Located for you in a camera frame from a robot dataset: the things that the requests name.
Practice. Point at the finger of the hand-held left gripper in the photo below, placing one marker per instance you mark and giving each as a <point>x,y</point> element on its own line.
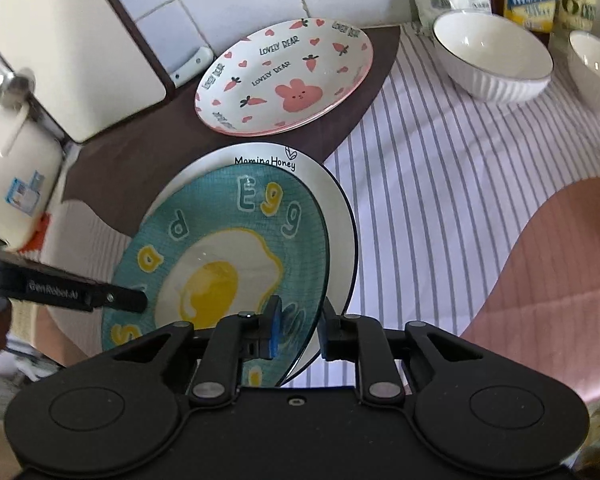
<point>80,292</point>

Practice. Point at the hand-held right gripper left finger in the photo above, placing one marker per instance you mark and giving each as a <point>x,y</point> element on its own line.
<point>272,327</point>

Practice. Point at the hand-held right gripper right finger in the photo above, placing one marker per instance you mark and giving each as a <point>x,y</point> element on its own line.
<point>328,335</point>

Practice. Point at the white plate with black rim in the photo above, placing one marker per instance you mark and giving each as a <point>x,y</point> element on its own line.
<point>337,240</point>

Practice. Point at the teal fried egg plate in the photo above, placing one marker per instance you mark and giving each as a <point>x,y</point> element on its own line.
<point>205,240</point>

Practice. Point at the Lovely Bear cartoon plate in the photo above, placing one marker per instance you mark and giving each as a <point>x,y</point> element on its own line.
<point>280,75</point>

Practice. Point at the orange cloth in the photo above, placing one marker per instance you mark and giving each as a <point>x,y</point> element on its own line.
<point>37,232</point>

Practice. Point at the white pot with blue label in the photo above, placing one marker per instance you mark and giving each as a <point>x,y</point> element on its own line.
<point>15,170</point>

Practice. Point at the striped brown pink tablecloth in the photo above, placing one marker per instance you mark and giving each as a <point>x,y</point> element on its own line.
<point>430,185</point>

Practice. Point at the glass lid with metal knob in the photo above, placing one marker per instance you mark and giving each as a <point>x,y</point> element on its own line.
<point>2,72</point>

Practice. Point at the white cutting board brown edge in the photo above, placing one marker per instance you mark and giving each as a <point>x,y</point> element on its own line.
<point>70,50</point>

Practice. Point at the pale label vinegar bottle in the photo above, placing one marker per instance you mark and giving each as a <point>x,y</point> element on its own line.
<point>577,5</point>

